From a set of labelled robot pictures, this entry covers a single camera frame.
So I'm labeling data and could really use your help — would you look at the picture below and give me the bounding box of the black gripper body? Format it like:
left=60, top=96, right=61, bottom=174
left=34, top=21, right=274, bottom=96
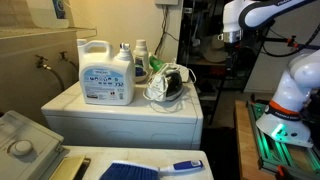
left=225, top=41, right=242, bottom=66

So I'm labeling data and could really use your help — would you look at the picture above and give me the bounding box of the white black cloth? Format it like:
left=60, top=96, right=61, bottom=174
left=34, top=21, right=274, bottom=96
left=143, top=63, right=184, bottom=103

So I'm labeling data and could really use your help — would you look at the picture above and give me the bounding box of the black stand with orange knob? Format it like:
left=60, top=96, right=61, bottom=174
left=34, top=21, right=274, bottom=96
left=263, top=34, right=320, bottom=51

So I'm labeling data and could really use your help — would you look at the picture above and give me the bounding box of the green plastic bottle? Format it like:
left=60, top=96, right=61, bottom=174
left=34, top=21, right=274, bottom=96
left=148, top=54, right=166, bottom=72

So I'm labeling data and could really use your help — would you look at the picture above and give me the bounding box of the small white detergent bottle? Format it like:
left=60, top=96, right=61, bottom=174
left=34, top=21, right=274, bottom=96
left=133, top=39, right=150, bottom=73

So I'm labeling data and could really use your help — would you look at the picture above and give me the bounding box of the wooden table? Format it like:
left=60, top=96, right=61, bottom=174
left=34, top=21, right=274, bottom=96
left=234, top=99, right=278, bottom=180

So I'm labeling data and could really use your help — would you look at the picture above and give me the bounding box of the large white detergent jug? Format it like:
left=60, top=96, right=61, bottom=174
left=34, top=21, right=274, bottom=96
left=77, top=38, right=136, bottom=106

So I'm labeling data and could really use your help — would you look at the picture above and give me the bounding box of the white front-load washing machine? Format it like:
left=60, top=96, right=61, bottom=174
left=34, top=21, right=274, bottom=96
left=40, top=79, right=204, bottom=150

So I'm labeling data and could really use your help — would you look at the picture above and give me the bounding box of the white top-load laundry machine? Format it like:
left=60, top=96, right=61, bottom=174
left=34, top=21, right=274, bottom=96
left=0, top=109, right=214, bottom=180

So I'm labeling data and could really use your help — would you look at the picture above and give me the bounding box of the white box with blue label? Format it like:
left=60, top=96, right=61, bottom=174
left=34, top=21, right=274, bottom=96
left=25, top=0, right=70, bottom=29

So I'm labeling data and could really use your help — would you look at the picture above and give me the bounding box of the brass lint tray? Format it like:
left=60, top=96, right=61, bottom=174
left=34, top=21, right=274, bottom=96
left=49, top=154, right=92, bottom=180

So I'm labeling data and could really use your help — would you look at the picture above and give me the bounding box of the white round machine dial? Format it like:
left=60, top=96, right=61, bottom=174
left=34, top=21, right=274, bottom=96
left=9, top=139, right=34, bottom=157

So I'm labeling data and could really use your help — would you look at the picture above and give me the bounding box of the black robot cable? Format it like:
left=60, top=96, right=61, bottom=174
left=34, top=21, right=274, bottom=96
left=263, top=23, right=320, bottom=58

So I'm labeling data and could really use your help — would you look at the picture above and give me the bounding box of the black wall cable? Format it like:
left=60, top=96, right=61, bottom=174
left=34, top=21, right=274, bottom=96
left=154, top=4, right=179, bottom=58

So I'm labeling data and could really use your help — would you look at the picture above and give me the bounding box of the white wall junction box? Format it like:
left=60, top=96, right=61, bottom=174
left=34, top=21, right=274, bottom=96
left=154, top=0, right=180, bottom=6

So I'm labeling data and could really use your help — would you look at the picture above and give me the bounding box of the white iron power cord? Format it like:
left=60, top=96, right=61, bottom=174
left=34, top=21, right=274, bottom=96
left=143, top=66, right=198, bottom=114

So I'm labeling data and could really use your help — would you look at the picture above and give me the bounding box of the blue brush with white handle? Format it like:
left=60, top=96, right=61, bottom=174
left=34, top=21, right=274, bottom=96
left=99, top=159, right=205, bottom=180

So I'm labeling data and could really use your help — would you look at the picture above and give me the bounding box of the dark water supply hose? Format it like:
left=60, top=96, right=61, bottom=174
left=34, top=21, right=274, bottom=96
left=66, top=59, right=80, bottom=72
left=46, top=64, right=66, bottom=93

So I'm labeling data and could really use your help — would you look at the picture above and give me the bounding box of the dark wall water tap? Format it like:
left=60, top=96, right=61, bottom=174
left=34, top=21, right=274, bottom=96
left=34, top=54, right=52, bottom=70
left=59, top=50, right=71, bottom=63

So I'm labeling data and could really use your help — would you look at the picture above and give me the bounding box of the white wall shelf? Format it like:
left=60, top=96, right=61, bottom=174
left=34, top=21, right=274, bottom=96
left=0, top=26, right=98, bottom=40

